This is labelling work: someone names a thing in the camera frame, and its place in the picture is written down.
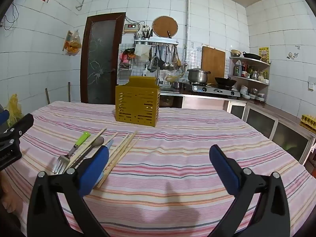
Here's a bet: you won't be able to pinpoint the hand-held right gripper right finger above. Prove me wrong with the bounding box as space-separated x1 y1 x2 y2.
209 145 290 237

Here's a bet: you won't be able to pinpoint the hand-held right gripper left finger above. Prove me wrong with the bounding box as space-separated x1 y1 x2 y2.
28 145 110 237

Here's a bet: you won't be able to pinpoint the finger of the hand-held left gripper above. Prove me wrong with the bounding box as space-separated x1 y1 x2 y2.
9 114 34 139
0 111 10 129

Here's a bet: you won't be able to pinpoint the metal spoon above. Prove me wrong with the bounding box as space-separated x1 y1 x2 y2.
63 136 105 174

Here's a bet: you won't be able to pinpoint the light blue handled utensil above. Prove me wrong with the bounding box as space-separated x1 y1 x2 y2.
97 139 114 182

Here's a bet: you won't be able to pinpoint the green handled metal fork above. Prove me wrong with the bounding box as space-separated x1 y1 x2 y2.
52 131 91 174

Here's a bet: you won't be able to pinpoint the yellow slotted utensil holder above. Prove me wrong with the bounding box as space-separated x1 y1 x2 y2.
115 76 161 128

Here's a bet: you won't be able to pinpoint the yellow plastic bag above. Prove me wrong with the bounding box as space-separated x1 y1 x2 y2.
6 94 23 127

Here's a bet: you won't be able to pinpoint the pink striped tablecloth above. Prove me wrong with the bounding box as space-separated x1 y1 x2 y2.
5 100 316 237

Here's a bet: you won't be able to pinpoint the kitchen counter cabinet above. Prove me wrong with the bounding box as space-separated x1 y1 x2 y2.
158 89 316 165

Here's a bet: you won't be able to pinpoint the steel gas stove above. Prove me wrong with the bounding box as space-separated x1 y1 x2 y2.
186 83 241 98

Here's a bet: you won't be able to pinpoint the stack of white bowls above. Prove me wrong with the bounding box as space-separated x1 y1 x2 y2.
239 85 266 102

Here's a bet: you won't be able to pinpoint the black wok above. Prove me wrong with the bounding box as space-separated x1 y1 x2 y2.
214 77 237 89

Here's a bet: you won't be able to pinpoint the plastic bag of oranges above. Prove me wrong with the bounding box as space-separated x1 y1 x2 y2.
65 30 82 55

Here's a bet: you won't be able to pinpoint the steel cooking pot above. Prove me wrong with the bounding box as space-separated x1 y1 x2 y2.
187 68 211 84

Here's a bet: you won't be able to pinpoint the yellow egg carton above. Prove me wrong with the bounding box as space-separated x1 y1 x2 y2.
300 114 316 127

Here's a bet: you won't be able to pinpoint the large oil bottle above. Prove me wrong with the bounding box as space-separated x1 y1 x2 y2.
234 60 243 77

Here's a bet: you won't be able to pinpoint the row of condiment bottles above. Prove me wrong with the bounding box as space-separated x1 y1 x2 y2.
242 64 269 83

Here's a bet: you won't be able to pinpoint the clear glass bowl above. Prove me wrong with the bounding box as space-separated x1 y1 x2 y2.
166 69 185 82

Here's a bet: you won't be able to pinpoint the brown frosted glass door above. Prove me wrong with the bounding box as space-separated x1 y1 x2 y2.
80 12 126 104

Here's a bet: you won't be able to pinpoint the rectangular wooden cutting board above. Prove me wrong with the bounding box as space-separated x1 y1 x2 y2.
201 46 226 84

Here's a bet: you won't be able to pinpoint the white corner shelf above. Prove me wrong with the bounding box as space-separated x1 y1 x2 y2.
228 56 271 104

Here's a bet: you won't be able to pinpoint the pink hanging gloves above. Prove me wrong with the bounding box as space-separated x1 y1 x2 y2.
120 49 136 65

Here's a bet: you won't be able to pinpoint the black frying pan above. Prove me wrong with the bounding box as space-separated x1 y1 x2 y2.
242 51 261 61

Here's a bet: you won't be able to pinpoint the wooden hanging spatula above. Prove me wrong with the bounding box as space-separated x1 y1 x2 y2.
173 46 181 68

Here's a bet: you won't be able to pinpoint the metal hanging ladle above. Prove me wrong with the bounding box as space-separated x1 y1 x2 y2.
163 45 171 70

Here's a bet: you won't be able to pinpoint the metal kitchen faucet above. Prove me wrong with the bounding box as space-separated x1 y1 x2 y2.
147 56 161 82

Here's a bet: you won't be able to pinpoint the black hanging ladle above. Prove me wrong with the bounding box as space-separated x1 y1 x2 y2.
157 45 165 68

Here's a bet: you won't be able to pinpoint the white hanging cloth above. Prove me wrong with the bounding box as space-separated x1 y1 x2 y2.
134 45 151 60

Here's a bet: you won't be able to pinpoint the beige control box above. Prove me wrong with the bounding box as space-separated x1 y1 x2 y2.
123 23 141 33

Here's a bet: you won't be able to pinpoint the round wooden board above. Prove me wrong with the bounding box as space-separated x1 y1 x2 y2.
152 16 179 39

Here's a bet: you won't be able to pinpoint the small wall calendar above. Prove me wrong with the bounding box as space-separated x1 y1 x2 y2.
63 31 72 52

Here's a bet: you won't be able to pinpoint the black wall cable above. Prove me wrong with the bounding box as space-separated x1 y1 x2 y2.
1 4 19 30

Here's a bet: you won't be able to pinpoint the yellow wall poster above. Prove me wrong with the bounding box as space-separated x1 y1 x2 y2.
259 46 270 63

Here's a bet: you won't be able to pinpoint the grey wall pipe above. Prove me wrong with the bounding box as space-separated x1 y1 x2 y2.
75 0 190 65

